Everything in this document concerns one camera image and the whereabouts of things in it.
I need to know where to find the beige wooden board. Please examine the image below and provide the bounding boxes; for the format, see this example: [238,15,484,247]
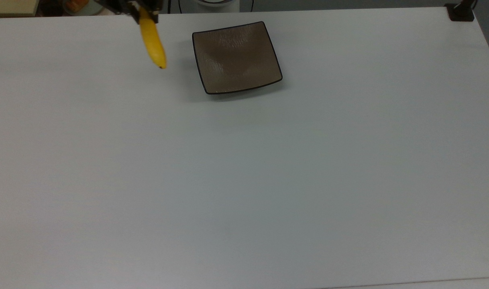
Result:
[0,0,40,17]

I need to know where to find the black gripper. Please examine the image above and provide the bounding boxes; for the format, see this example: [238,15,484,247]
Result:
[94,0,164,24]

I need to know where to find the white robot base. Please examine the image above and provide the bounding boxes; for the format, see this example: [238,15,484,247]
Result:
[167,0,241,14]

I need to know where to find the black clamp mount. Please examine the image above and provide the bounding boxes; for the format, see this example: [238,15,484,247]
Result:
[444,0,479,22]

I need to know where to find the grey round bowl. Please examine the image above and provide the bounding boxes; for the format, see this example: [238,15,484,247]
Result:
[62,0,96,16]

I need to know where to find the yellow banana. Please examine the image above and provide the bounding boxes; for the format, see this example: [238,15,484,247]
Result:
[138,7,167,69]

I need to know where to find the square brown ceramic plate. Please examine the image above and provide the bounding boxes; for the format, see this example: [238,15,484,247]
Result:
[192,21,283,95]

